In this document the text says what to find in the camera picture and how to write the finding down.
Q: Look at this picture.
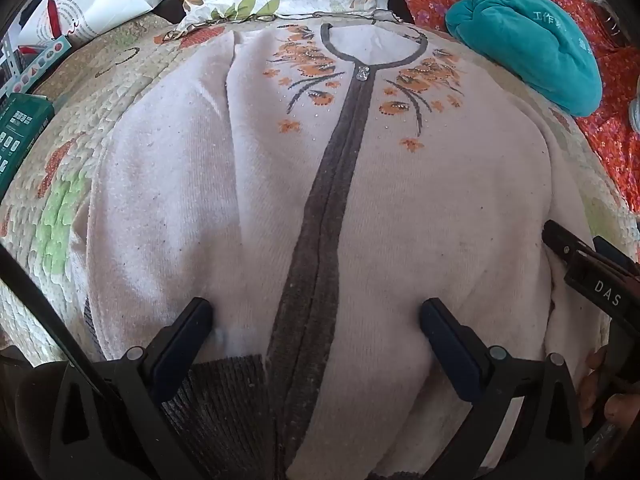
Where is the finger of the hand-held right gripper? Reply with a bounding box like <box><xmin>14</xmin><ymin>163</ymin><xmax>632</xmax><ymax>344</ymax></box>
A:
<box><xmin>542</xmin><ymin>219</ymin><xmax>640</xmax><ymax>275</ymax></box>

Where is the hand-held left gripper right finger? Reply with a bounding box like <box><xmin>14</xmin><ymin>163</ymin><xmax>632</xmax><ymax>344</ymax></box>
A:
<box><xmin>419</xmin><ymin>298</ymin><xmax>587</xmax><ymax>480</ymax></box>

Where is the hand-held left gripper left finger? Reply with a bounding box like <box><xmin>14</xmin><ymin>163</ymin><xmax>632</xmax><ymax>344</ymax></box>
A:
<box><xmin>50</xmin><ymin>297</ymin><xmax>216</xmax><ymax>480</ymax></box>

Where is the pink cardigan with grey trim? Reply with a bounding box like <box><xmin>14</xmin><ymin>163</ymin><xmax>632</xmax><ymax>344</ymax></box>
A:
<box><xmin>72</xmin><ymin>20</ymin><xmax>608</xmax><ymax>480</ymax></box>

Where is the person's right hand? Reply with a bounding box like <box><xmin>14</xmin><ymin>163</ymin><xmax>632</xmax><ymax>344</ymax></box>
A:
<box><xmin>579</xmin><ymin>349</ymin><xmax>638</xmax><ymax>429</ymax></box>

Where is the teal cloth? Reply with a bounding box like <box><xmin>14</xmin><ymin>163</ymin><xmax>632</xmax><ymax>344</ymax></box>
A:
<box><xmin>445</xmin><ymin>0</ymin><xmax>603</xmax><ymax>117</ymax></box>

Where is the green box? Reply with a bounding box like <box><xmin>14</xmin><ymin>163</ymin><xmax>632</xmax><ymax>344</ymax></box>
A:
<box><xmin>0</xmin><ymin>92</ymin><xmax>55</xmax><ymax>201</ymax></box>

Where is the quilted heart-print blanket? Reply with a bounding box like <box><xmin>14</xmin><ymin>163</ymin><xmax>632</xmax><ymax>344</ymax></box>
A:
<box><xmin>0</xmin><ymin>10</ymin><xmax>640</xmax><ymax>371</ymax></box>

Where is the white box with coloured shapes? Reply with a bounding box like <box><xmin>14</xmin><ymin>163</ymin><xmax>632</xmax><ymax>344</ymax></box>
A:
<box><xmin>0</xmin><ymin>39</ymin><xmax>72</xmax><ymax>97</ymax></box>

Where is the white paper bag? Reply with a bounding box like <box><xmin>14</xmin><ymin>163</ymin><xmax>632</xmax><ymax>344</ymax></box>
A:
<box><xmin>17</xmin><ymin>0</ymin><xmax>173</xmax><ymax>51</ymax></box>

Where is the black strap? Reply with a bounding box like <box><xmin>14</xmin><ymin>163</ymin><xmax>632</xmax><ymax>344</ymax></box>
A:
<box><xmin>0</xmin><ymin>247</ymin><xmax>118</xmax><ymax>397</ymax></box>

